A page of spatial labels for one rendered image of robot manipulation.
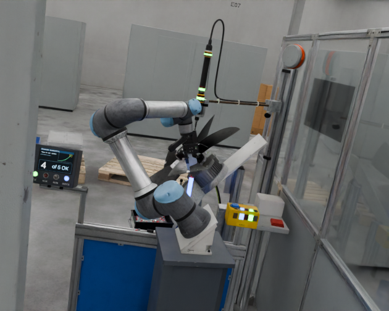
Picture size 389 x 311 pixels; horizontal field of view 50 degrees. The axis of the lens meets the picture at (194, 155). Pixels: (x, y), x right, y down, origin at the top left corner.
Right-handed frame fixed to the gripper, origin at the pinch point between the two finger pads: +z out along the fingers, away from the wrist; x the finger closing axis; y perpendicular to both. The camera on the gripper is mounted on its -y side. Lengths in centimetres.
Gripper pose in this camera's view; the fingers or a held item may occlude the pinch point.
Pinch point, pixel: (188, 168)
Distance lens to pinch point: 223.7
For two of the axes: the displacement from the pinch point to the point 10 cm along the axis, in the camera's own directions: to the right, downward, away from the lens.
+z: 1.3, 9.5, 2.7
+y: 9.9, -1.4, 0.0
